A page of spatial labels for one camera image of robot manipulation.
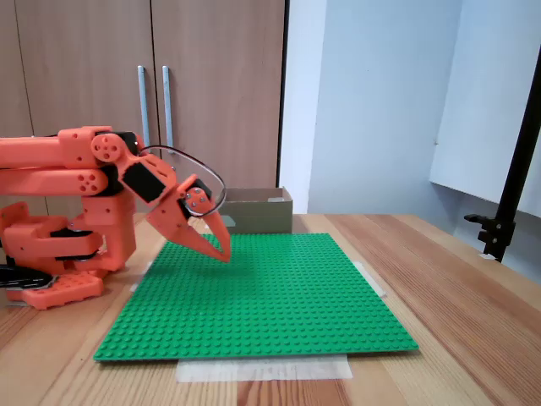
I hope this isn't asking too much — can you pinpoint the brown cardboard box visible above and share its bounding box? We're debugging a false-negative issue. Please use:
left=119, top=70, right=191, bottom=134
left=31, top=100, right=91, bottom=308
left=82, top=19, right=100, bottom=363
left=218, top=186, right=294, bottom=235

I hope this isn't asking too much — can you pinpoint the silver cabinet door handle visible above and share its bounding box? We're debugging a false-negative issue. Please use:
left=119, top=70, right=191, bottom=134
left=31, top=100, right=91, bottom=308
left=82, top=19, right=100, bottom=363
left=136, top=65, right=151, bottom=147
left=161, top=65, right=176, bottom=155

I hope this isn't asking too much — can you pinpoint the black gripper motor cable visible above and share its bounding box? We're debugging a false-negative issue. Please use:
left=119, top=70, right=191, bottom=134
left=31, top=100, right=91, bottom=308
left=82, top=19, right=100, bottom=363
left=137, top=145, right=227, bottom=219

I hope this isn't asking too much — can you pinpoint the long narrow translucent tape strip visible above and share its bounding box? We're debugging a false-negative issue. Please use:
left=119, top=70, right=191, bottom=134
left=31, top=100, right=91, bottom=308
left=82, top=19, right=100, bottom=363
left=353, top=261, right=388, bottom=299

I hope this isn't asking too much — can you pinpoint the green lego baseplate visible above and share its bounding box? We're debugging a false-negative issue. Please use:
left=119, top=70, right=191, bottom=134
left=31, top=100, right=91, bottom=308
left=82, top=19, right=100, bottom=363
left=93, top=232, right=420, bottom=364

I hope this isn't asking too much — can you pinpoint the white wall panel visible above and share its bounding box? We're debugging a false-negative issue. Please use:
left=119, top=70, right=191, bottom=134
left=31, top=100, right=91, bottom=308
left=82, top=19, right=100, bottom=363
left=429, top=0, right=541, bottom=219

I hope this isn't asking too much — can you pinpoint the short translucent tape strip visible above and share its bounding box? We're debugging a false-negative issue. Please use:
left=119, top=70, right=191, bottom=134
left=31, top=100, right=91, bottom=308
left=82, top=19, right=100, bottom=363
left=128, top=261, right=154, bottom=293

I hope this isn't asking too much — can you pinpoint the black stand pole with clamp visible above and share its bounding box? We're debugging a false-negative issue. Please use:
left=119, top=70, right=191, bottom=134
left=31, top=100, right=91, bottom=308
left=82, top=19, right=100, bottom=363
left=463, top=37, right=541, bottom=264

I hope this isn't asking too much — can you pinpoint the wide translucent tape strip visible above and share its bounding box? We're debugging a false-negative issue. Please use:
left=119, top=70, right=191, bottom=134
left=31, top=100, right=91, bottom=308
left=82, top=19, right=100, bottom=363
left=176, top=354, right=354, bottom=383

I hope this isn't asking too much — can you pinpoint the brown wooden cabinet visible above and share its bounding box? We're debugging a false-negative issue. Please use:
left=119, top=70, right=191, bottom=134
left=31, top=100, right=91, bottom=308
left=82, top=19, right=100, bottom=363
left=0, top=0, right=291, bottom=215

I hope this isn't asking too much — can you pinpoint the black base cable bundle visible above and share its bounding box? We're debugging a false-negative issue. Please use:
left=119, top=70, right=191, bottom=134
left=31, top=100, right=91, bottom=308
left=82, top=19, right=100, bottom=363
left=0, top=264, right=58, bottom=293

